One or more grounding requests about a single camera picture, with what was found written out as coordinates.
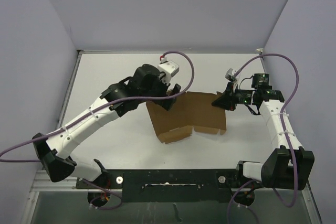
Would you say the brown cardboard box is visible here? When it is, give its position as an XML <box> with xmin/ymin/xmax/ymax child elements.
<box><xmin>146</xmin><ymin>92</ymin><xmax>227</xmax><ymax>144</ymax></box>

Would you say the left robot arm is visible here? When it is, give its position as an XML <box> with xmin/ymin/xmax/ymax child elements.
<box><xmin>33</xmin><ymin>61</ymin><xmax>181</xmax><ymax>188</ymax></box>

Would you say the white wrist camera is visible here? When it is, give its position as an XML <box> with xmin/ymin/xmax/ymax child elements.
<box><xmin>157</xmin><ymin>60</ymin><xmax>180</xmax><ymax>78</ymax></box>
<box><xmin>225</xmin><ymin>68</ymin><xmax>240</xmax><ymax>83</ymax></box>

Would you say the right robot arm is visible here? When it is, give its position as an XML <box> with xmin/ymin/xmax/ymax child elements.
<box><xmin>212</xmin><ymin>69</ymin><xmax>314</xmax><ymax>190</ymax></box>

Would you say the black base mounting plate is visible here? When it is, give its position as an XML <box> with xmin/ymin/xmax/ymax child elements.
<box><xmin>75</xmin><ymin>169</ymin><xmax>248</xmax><ymax>203</ymax></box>

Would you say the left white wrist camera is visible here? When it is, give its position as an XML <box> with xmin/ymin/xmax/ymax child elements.
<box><xmin>157</xmin><ymin>60</ymin><xmax>180</xmax><ymax>78</ymax></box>

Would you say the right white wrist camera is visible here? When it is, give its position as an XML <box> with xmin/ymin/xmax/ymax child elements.
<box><xmin>225</xmin><ymin>68</ymin><xmax>240</xmax><ymax>83</ymax></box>

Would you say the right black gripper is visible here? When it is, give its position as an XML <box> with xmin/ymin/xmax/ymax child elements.
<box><xmin>212</xmin><ymin>82</ymin><xmax>255</xmax><ymax>112</ymax></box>

